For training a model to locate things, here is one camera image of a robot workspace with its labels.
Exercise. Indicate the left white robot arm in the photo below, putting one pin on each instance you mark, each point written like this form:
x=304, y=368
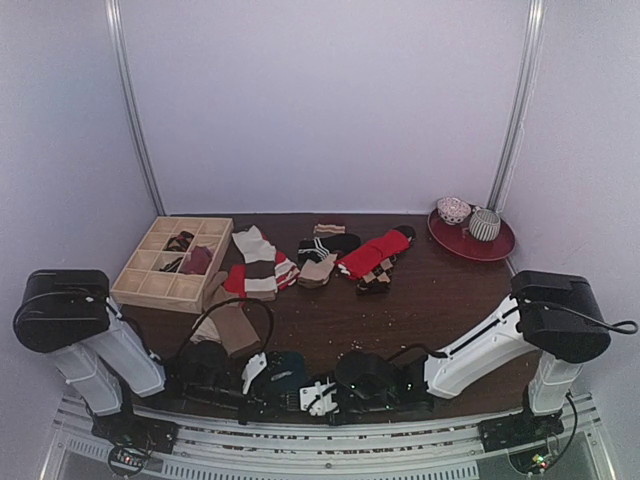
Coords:
x=70, y=316

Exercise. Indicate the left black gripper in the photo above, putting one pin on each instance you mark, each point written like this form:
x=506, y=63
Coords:
x=257, y=406

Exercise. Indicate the dark teal sock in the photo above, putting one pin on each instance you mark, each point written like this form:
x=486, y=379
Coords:
x=286, y=372

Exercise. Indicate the white patterned bowl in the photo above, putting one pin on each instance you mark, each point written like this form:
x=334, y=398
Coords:
x=452, y=210

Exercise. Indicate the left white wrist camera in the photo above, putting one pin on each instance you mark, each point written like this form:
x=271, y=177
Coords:
x=252, y=369

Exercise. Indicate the argyle black red orange sock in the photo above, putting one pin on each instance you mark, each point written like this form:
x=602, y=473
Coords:
x=180, y=243

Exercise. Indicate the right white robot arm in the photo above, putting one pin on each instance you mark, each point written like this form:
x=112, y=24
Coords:
x=555, y=314

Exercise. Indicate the left aluminium corner post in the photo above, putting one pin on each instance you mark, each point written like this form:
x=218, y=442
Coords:
x=133, y=118

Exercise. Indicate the wooden compartment box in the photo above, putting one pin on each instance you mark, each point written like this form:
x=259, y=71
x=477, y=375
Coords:
x=141, y=284

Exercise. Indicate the aluminium corner post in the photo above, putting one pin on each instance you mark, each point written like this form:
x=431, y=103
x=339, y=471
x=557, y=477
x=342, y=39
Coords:
x=133, y=118
x=525, y=86

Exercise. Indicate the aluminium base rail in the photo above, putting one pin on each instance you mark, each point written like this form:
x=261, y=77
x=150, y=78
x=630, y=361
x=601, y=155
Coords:
x=210, y=448

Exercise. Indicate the striped grey cup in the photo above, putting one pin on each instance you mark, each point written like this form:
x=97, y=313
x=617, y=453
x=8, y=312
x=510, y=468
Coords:
x=484, y=225

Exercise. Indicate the argyle brown sock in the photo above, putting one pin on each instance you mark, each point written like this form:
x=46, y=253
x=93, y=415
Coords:
x=378, y=280

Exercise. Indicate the red round tray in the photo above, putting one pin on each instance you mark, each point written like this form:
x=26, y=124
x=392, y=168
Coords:
x=458, y=240

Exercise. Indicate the beige brown striped sock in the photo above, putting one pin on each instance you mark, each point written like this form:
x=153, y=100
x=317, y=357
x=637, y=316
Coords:
x=257, y=260

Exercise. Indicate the maroon sock in box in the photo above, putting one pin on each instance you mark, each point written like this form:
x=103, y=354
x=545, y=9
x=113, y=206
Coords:
x=197, y=261

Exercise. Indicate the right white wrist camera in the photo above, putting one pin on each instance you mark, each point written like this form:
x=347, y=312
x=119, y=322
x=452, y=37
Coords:
x=318, y=400

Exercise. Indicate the black sock in box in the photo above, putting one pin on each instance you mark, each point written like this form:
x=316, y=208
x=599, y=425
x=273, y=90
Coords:
x=172, y=266

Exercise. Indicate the right aluminium corner post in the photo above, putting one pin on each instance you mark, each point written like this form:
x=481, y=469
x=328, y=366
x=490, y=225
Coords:
x=525, y=86

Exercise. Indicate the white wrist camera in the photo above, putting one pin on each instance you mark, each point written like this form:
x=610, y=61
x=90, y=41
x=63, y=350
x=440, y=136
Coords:
x=252, y=369
x=318, y=400

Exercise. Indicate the tan brown sock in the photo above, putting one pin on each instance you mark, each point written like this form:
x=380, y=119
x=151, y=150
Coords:
x=238, y=336

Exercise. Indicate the black white striped sock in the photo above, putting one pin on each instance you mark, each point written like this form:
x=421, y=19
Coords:
x=319, y=248

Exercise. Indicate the light beige sock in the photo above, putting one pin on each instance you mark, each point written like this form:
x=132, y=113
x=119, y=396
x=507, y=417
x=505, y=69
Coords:
x=206, y=331

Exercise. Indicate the red white brown striped sock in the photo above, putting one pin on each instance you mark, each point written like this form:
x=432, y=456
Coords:
x=286, y=272

